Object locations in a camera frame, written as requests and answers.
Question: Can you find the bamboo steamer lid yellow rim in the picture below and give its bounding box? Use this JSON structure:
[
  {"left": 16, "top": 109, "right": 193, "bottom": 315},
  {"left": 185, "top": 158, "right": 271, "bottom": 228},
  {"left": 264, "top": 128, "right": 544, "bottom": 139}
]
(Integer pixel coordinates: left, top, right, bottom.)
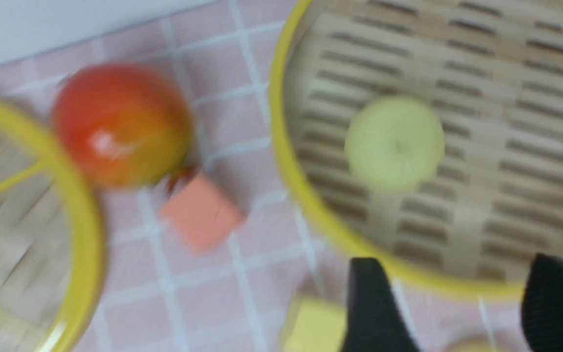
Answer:
[{"left": 0, "top": 99, "right": 107, "bottom": 352}]

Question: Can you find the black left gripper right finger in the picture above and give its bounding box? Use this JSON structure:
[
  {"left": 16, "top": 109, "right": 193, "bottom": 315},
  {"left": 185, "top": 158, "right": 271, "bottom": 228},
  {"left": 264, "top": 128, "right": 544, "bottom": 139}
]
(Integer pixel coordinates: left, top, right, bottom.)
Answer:
[{"left": 521, "top": 253, "right": 563, "bottom": 352}]

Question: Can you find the salmon orange foam cube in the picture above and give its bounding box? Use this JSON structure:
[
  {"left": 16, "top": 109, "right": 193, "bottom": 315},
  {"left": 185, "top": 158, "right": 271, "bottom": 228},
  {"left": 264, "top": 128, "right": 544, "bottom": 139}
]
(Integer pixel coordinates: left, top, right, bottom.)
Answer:
[{"left": 159, "top": 173, "right": 246, "bottom": 253}]

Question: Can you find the red yellow apple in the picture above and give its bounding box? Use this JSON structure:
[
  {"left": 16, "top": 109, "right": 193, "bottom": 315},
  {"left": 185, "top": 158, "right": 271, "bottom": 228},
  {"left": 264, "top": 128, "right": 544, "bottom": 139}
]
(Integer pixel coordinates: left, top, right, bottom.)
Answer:
[{"left": 51, "top": 62, "right": 196, "bottom": 190}]

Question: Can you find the yellow foam cube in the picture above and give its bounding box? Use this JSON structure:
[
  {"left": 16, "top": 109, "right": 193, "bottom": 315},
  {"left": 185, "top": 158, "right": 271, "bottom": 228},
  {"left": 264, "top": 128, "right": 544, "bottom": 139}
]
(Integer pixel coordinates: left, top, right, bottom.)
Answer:
[{"left": 279, "top": 295, "right": 346, "bottom": 352}]

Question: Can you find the bamboo steamer tray yellow rim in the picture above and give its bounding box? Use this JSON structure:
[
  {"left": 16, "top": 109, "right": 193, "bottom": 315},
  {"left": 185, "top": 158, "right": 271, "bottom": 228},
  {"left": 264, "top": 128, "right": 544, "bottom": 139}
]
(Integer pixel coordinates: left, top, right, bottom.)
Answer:
[{"left": 269, "top": 0, "right": 563, "bottom": 298}]

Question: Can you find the yellow bun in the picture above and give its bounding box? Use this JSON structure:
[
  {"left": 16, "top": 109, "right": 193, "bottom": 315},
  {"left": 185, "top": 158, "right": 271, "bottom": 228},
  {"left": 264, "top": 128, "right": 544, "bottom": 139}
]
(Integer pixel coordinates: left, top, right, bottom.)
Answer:
[{"left": 344, "top": 96, "right": 446, "bottom": 192}]

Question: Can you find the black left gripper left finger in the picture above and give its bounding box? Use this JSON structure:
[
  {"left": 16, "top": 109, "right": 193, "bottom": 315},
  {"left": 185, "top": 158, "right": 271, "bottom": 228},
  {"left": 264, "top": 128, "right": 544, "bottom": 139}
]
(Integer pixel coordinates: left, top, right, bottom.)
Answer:
[{"left": 341, "top": 258, "right": 420, "bottom": 352}]

